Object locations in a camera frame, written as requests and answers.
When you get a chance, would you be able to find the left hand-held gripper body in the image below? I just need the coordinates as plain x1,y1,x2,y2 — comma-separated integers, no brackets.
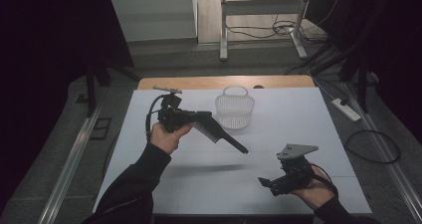
151,86,199,134

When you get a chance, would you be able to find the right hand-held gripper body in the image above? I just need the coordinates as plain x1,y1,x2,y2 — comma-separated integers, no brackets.
269,142,319,197

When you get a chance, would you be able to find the black comb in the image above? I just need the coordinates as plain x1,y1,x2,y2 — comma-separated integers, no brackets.
192,112,250,155

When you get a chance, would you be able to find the person's left hand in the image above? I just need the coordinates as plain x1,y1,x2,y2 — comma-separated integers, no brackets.
148,121,194,156

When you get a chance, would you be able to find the person's right hand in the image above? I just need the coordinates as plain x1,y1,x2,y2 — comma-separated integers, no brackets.
291,165,336,212

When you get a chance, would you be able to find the white plastic mesh basket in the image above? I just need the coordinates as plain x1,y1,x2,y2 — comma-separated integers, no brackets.
214,85,256,130

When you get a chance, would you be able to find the white table mat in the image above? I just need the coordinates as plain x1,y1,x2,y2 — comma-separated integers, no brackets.
93,87,373,215

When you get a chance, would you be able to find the black floor outlet plate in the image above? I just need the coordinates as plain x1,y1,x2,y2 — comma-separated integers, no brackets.
89,116,112,141

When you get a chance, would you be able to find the white power strip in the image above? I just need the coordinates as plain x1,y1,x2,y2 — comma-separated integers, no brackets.
330,98,362,123

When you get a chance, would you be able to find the black tripod stand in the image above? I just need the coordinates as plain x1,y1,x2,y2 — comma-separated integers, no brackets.
311,40,371,114
84,60,141,118

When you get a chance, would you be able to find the white panel board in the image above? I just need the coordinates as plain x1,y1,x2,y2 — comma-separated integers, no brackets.
108,0,199,43

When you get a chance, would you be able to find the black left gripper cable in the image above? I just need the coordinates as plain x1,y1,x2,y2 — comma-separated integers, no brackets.
144,94,168,142

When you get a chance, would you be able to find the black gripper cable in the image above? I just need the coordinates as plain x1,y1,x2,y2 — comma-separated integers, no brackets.
310,163,339,198
144,94,168,142

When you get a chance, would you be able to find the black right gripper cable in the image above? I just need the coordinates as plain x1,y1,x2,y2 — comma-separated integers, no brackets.
310,163,339,198

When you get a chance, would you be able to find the thin white cable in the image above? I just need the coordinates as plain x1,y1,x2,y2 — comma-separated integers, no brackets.
308,70,336,101

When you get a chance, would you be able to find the aluminium floor rail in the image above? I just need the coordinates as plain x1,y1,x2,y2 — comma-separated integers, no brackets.
37,106,103,224
342,82,422,224

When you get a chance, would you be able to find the looped black cable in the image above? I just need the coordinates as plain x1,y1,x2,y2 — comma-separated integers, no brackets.
343,129,402,165

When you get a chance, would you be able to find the tangle of black floor cables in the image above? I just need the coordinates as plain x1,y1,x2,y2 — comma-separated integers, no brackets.
225,14,328,47

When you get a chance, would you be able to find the white metal desk frame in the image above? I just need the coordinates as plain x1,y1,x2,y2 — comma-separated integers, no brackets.
219,0,314,62

